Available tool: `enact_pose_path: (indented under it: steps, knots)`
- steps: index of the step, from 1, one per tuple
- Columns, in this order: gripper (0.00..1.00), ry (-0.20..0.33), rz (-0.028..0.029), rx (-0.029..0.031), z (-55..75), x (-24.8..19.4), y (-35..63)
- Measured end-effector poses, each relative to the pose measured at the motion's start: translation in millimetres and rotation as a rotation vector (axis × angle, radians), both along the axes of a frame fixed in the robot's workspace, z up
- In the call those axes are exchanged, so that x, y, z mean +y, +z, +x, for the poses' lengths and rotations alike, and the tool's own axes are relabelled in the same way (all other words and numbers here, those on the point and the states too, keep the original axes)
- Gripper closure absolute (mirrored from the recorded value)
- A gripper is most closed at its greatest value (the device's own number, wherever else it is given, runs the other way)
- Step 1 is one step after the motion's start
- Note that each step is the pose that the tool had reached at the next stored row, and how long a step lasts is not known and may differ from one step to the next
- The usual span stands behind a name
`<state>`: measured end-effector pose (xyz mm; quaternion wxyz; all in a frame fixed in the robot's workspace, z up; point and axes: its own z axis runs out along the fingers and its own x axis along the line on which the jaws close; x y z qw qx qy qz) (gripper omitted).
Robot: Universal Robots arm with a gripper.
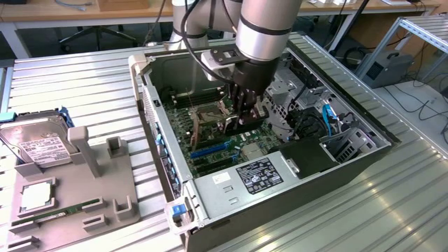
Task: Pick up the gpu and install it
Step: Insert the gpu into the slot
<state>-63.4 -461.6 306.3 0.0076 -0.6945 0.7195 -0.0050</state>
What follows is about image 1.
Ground grey box device with handle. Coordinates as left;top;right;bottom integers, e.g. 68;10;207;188
359;50;416;89

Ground blue wire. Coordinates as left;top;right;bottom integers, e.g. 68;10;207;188
320;103;339;138

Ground black graphics card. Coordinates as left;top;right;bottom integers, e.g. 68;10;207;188
188;104;271;153

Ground blue expansion slot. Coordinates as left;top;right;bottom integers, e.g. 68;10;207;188
190;143;230;159

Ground blue case latch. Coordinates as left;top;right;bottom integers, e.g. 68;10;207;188
171;204;187;219

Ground black floor cable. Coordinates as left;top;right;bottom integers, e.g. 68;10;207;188
380;78;448;124

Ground open black PC case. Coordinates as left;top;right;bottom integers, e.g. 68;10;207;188
128;38;402;252

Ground silver disk bay cage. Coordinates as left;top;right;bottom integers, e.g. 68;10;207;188
260;65;338;138

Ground black office chair base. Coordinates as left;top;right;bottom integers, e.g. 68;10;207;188
58;25;138;51

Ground CPU socket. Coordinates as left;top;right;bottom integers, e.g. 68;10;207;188
195;104;227;125

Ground silver chipset heatsink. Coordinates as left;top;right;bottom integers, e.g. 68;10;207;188
240;143;264;160

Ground black plastic shroud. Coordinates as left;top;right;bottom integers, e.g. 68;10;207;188
278;137;340;180

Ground wooden desk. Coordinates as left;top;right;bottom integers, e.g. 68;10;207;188
0;0;442;26

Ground grey parts rack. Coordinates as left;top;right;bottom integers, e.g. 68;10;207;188
0;125;142;252

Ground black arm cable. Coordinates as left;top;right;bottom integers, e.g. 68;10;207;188
180;0;234;82

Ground aluminium profile frame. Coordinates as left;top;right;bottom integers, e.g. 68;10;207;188
356;14;448;77

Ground grey power supply unit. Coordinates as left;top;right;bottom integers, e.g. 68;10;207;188
191;151;303;221

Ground blue disk bracket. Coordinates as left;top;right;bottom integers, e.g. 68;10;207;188
0;106;75;131

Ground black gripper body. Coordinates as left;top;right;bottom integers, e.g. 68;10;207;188
230;56;282;96

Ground green motherboard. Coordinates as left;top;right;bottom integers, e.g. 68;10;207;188
163;89;286;178

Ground silver CPU chip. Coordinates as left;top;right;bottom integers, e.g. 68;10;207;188
19;183;52;211

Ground green RAM stick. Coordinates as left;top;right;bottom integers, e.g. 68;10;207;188
11;198;102;228

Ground silver hard disk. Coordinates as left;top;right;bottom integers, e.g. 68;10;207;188
0;115;78;169

